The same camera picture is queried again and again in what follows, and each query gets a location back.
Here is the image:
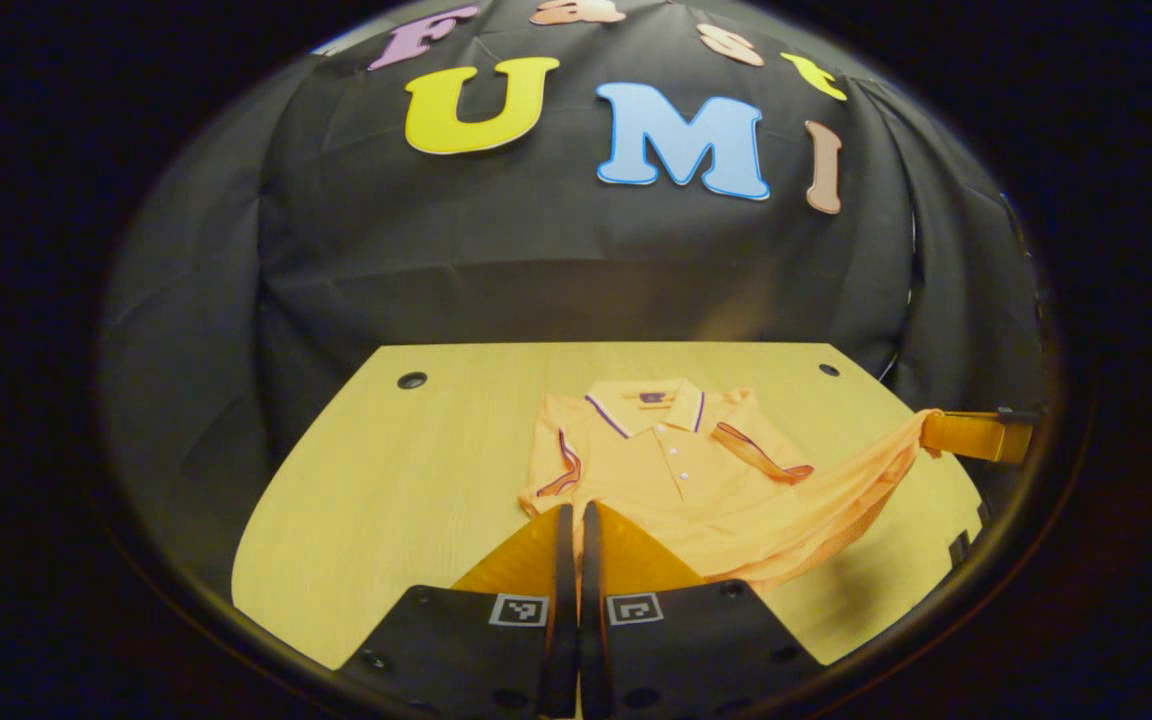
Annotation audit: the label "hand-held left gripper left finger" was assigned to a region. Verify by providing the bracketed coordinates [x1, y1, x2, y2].
[336, 502, 578, 720]

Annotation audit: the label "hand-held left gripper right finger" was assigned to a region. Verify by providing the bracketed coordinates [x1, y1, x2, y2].
[581, 500, 828, 720]

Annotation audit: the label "orange polo T-shirt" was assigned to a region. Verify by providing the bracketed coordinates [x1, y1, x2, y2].
[519, 378, 939, 593]

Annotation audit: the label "black backdrop cloth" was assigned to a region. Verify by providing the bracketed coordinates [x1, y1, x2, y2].
[96, 0, 1062, 601]

